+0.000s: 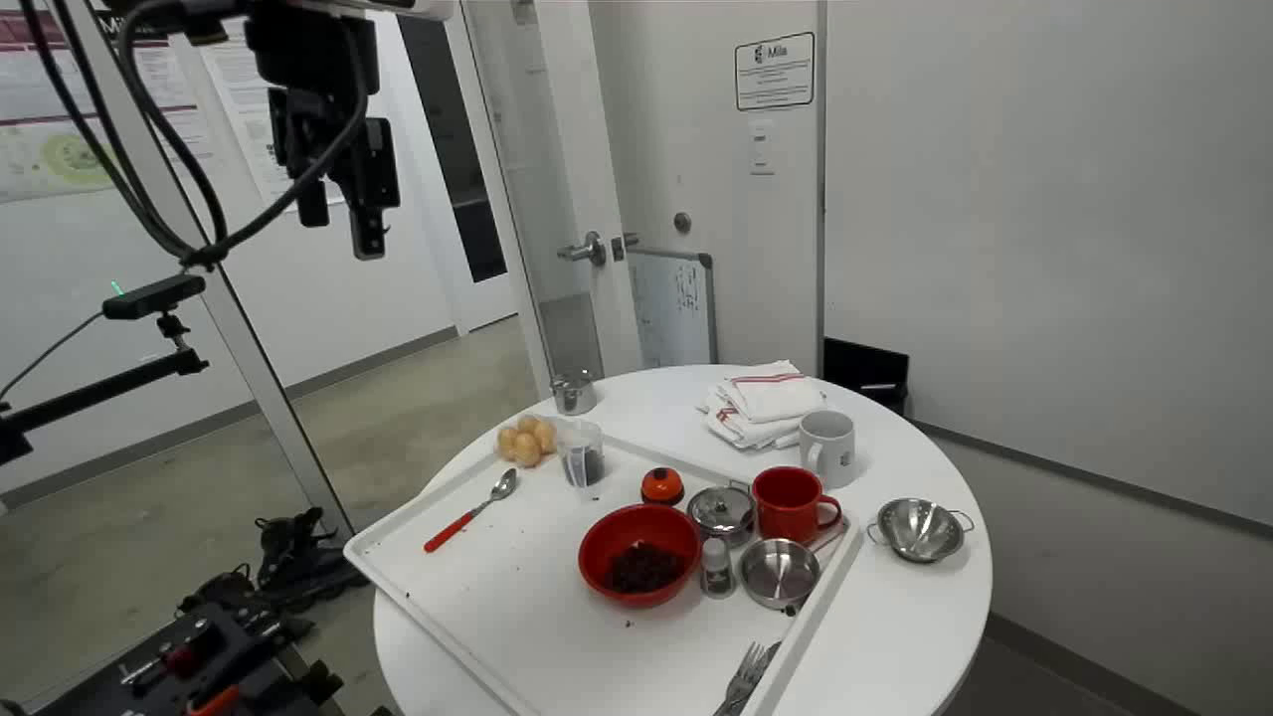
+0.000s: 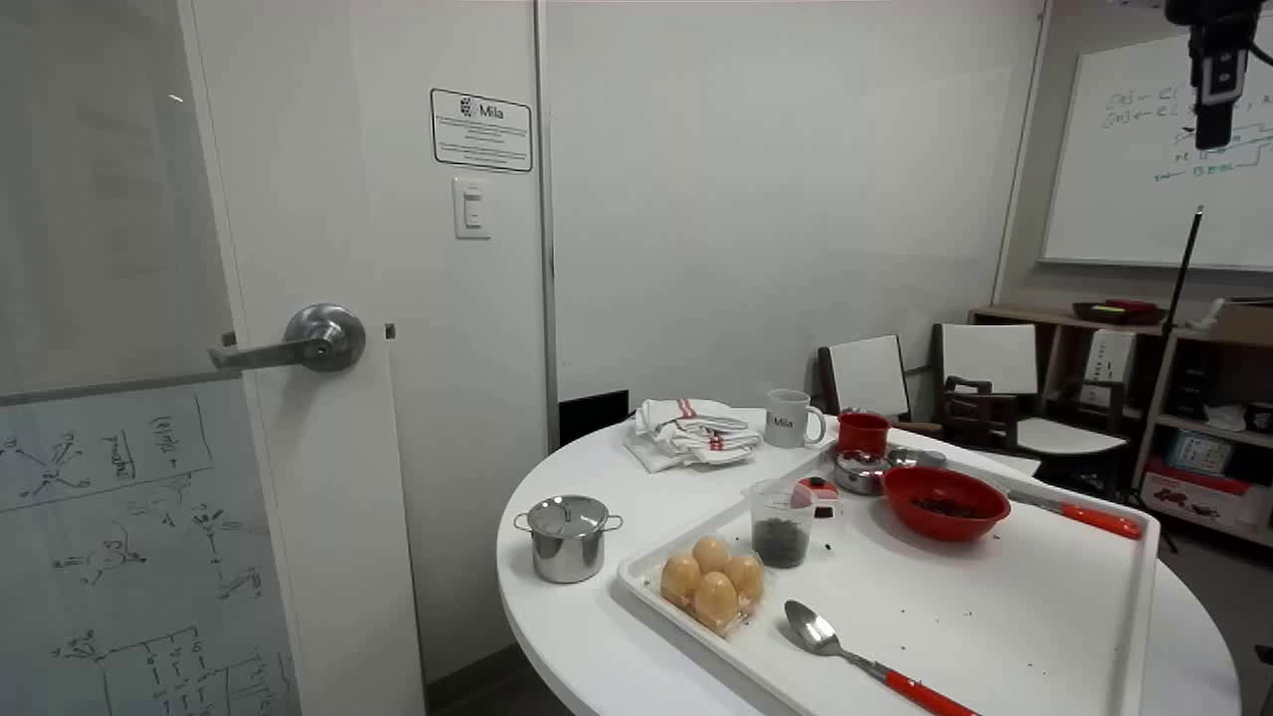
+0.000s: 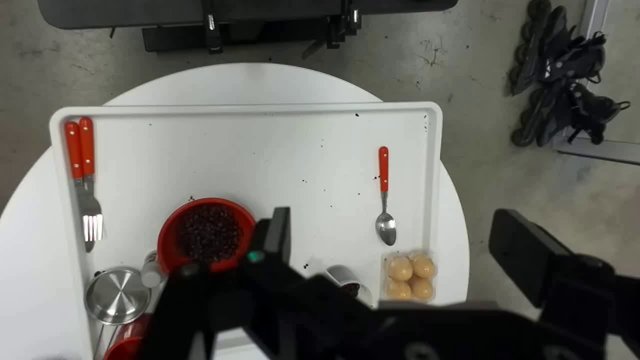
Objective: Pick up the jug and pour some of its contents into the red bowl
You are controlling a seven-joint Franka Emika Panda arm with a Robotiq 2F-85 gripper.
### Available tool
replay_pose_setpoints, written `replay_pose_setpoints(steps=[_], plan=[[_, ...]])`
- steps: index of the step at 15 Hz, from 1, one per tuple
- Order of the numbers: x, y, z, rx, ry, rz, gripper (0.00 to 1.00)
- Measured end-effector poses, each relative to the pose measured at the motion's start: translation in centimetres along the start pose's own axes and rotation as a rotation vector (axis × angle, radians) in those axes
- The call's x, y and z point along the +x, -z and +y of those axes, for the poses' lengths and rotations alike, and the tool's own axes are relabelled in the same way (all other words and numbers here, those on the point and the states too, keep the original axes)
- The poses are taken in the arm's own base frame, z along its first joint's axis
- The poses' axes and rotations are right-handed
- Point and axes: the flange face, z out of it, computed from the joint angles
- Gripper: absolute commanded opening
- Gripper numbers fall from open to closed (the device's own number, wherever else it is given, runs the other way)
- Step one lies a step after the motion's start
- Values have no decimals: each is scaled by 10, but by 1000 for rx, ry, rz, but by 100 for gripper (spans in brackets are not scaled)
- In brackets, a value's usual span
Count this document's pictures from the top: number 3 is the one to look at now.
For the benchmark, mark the tan egg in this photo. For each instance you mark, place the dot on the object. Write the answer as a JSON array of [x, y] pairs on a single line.
[[424, 267], [401, 268], [401, 291], [423, 289]]

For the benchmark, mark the clear plastic egg pack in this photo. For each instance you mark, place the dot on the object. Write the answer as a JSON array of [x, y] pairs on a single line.
[[410, 279]]

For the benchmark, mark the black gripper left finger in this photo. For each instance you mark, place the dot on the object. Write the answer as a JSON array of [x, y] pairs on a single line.
[[275, 233]]

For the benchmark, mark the red bowl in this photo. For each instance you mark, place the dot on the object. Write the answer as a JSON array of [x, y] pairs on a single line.
[[170, 231]]

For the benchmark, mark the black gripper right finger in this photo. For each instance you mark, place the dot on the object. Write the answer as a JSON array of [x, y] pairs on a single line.
[[532, 260]]

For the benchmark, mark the black inline skate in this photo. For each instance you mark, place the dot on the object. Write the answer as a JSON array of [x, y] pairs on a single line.
[[567, 117], [552, 46]]

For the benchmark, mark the black bench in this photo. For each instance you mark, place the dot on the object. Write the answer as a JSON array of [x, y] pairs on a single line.
[[267, 13]]

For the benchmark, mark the white plastic tray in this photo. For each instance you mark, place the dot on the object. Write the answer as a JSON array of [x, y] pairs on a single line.
[[267, 152]]

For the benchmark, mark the red cup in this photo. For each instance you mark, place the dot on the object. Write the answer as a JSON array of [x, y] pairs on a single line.
[[130, 342]]

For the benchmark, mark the small steel cup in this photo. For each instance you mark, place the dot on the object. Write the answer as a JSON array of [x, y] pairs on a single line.
[[152, 270]]

